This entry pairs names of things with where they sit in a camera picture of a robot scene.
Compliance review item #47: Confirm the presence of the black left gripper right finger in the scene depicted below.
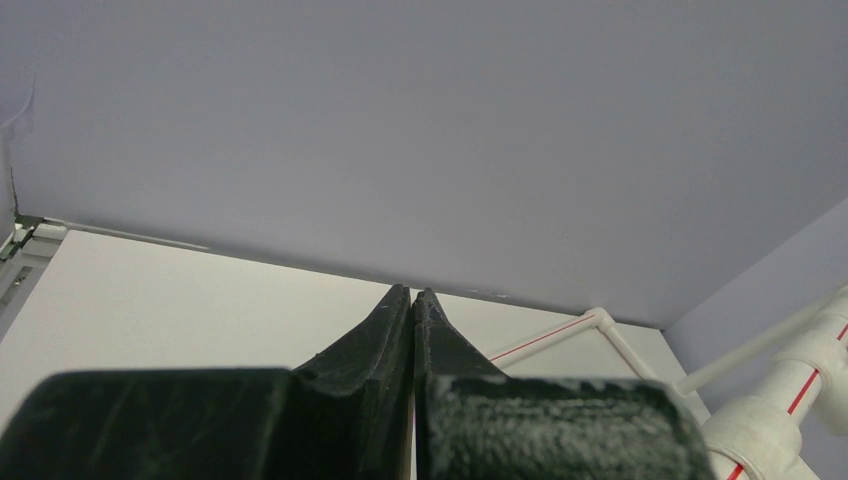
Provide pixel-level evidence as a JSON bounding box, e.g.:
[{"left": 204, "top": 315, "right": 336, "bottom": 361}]
[{"left": 413, "top": 289, "right": 714, "bottom": 479}]

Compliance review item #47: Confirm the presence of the aluminium table frame rail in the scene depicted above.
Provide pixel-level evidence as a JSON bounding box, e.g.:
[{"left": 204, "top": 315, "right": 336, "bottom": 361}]
[{"left": 1, "top": 215, "right": 210, "bottom": 324}]

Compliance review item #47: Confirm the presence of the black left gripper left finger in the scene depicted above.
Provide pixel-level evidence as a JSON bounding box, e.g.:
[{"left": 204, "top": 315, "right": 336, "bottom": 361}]
[{"left": 1, "top": 285, "right": 414, "bottom": 479}]

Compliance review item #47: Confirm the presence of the white PVC pipe frame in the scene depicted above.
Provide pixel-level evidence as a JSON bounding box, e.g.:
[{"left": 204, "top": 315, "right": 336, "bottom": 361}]
[{"left": 476, "top": 289, "right": 847, "bottom": 479}]

